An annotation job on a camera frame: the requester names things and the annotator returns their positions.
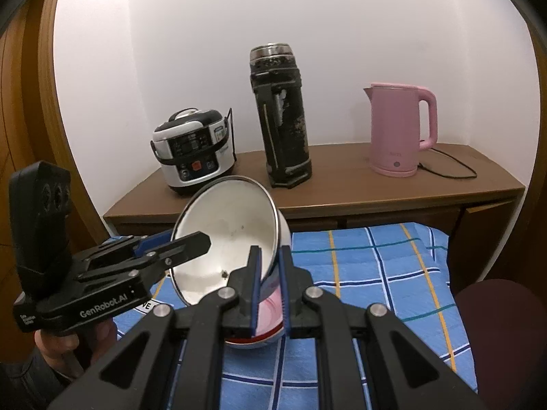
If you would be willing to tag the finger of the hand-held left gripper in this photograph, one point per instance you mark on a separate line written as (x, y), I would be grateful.
(188, 245)
(151, 241)

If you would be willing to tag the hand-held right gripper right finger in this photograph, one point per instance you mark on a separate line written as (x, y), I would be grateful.
(284, 294)

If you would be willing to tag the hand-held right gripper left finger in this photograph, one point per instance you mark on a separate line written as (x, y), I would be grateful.
(255, 290)

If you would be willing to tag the red bowl with pink inside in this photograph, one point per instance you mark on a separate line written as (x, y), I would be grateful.
(269, 311)

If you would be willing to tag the white enamel bowl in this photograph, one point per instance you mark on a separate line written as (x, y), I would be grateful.
(222, 230)

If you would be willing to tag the person's left forearm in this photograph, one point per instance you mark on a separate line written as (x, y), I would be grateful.
(25, 384)

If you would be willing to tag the person's left hand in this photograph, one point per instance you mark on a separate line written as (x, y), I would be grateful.
(107, 335)

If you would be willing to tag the white and black rice cooker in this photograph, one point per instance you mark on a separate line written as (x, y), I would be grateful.
(192, 153)

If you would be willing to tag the blue plaid tablecloth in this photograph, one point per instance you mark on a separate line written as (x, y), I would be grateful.
(384, 286)

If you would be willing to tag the brown wooden door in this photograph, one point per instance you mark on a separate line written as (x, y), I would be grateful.
(25, 94)

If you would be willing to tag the brown wooden sideboard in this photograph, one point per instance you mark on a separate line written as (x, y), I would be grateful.
(363, 192)

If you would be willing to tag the tall black thermos flask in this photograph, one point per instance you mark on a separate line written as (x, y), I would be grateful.
(282, 128)

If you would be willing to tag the pink electric kettle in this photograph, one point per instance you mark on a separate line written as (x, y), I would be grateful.
(393, 132)

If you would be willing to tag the dark maroon chair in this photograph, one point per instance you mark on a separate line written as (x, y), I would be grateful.
(500, 320)

